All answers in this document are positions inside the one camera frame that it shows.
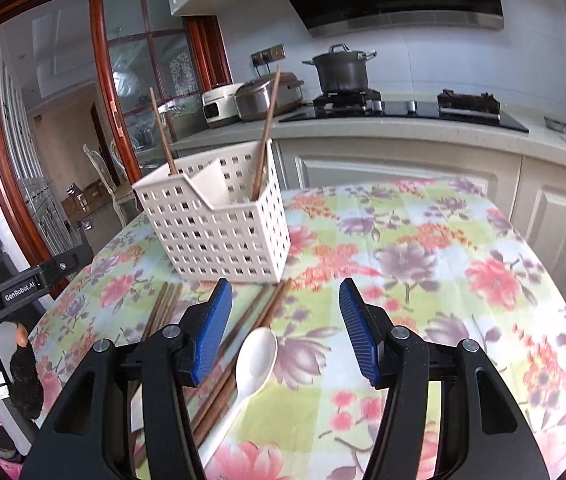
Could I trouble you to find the white dining chair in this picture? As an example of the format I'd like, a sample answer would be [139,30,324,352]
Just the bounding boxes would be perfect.
[82,140,136,226]

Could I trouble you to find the dark cooking pot with lid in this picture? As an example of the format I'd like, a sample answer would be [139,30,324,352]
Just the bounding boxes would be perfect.
[302,44,378,95]

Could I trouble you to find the black gas stove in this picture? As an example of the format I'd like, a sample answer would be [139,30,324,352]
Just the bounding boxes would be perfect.
[278,87,530,133]

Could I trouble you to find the white rice cooker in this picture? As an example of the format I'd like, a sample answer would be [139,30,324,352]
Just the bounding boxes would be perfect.
[201,83,246,128]

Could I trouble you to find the white ceramic spoon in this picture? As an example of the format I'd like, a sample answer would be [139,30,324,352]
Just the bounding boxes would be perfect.
[202,327,279,463]

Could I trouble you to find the silver cooking appliance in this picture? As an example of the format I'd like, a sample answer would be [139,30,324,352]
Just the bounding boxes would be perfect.
[234,72,305,122]

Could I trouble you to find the red wooden glass door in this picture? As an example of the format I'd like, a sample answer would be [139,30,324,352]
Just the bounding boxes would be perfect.
[0,0,234,281]

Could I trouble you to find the white perforated utensil basket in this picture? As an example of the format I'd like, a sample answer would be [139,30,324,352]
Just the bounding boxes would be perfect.
[132,139,291,283]

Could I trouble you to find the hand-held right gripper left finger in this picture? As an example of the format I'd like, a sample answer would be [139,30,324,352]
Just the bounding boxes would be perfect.
[20,277,234,480]

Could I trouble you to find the cardboard box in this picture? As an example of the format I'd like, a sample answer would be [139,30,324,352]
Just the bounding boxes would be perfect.
[60,180,106,221]

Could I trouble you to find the brass wall outlet strip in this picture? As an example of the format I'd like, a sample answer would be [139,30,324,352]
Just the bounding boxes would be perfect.
[250,45,286,66]

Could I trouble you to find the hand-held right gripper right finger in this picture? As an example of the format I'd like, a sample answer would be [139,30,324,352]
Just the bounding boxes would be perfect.
[339,277,549,480]

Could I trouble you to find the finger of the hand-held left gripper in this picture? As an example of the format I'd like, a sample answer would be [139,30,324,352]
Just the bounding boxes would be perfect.
[38,242,94,293]

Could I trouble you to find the floral tablecloth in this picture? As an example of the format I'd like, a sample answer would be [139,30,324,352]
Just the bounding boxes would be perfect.
[28,177,566,480]

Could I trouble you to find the brown wooden chopstick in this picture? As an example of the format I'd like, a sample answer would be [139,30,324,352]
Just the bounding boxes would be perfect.
[147,283,177,337]
[149,87,179,175]
[190,281,288,428]
[195,279,295,446]
[158,285,185,330]
[140,282,170,340]
[183,285,274,406]
[253,63,282,206]

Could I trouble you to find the white kitchen counter cabinets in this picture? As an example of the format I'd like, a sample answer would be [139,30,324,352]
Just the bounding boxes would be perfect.
[169,102,566,281]

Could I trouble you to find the kitchen knife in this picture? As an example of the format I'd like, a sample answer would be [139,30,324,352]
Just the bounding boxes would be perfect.
[544,116,566,153]

